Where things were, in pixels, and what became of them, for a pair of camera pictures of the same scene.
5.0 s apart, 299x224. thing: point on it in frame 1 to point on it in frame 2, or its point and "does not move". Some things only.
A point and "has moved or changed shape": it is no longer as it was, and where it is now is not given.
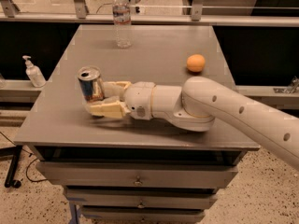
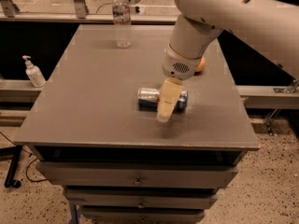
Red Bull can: (91, 82) has moved or changed shape
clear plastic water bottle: (121, 11) does not move
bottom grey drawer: (142, 215) does not move
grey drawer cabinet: (126, 171) does not move
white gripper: (139, 99) to (177, 64)
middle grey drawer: (143, 198) does not move
